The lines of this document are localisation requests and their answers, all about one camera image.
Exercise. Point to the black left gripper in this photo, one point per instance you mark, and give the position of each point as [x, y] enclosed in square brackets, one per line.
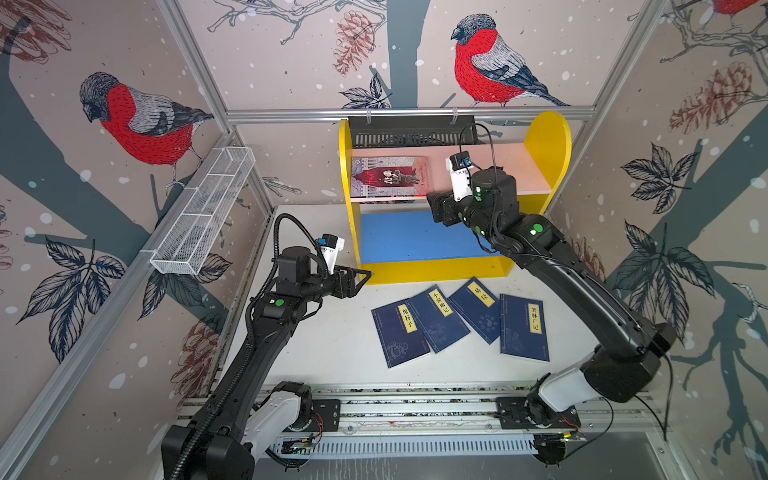
[349, 289]

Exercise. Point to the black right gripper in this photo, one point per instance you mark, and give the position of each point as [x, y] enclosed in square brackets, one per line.
[444, 205]

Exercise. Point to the red illustrated book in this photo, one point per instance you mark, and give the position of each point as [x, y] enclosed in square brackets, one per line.
[390, 177]

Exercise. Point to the navy book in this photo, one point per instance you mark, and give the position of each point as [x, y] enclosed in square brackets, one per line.
[523, 328]
[439, 322]
[479, 308]
[399, 336]

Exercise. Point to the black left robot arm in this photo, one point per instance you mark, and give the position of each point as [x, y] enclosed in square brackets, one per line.
[233, 429]

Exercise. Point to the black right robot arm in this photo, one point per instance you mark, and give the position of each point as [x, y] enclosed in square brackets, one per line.
[630, 347]

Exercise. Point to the yellow shelf with coloured boards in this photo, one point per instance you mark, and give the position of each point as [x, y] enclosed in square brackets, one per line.
[431, 214]

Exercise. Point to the black perforated tray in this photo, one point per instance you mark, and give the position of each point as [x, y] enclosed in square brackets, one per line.
[413, 131]

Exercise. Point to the aluminium top crossbar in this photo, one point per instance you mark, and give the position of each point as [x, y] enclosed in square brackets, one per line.
[516, 113]

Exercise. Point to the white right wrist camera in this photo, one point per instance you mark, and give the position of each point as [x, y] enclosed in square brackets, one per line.
[459, 166]

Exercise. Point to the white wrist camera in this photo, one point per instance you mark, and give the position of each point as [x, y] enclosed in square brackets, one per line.
[459, 166]
[330, 246]

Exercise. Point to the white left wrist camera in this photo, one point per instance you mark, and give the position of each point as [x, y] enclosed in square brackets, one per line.
[330, 246]

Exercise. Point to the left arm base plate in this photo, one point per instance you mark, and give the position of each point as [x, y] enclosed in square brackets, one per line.
[325, 416]

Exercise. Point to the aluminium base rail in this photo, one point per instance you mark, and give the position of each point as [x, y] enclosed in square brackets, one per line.
[431, 420]

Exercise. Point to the white wire mesh basket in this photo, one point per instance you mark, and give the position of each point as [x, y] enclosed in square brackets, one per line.
[193, 233]

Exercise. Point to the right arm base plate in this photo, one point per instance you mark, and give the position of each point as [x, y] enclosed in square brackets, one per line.
[518, 413]

